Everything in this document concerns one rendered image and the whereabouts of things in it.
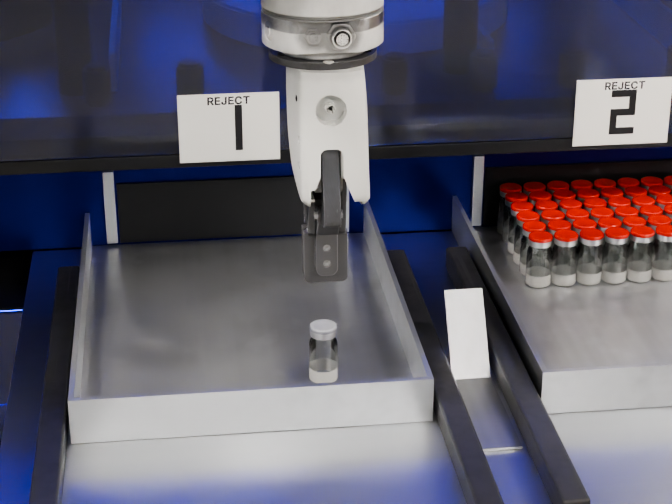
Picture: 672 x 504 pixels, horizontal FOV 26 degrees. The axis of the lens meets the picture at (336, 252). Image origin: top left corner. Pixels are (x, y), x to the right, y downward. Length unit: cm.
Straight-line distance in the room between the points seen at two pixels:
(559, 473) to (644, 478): 7
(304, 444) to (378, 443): 5
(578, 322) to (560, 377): 15
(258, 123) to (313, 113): 25
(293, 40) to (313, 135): 6
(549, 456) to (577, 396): 10
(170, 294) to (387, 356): 21
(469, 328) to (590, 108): 25
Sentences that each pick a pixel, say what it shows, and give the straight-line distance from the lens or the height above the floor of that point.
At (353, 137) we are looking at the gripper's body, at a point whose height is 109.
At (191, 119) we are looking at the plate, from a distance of 123.
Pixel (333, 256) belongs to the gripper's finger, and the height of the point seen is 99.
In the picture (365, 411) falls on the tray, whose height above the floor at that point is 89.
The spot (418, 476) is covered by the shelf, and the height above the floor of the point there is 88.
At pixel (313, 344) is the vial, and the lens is 110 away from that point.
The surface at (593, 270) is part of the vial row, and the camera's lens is 127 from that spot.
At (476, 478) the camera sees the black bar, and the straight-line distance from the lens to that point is 97.
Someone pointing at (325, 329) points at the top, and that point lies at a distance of 109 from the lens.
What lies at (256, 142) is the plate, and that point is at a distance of 124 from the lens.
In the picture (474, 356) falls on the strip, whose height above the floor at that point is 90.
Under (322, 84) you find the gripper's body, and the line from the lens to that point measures 98.
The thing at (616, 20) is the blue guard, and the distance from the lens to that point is 126.
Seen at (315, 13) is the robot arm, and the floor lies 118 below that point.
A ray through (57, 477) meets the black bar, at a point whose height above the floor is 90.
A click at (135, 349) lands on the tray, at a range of 117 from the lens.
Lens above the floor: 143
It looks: 24 degrees down
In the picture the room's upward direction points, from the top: straight up
